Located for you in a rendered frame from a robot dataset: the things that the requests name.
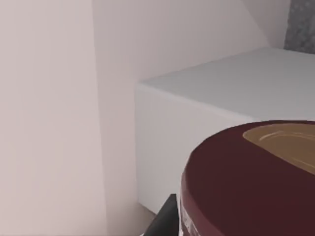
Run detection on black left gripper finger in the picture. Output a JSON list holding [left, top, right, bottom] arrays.
[[143, 193, 180, 236]]

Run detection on dark red can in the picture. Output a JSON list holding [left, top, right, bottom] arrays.
[[177, 119, 315, 236]]

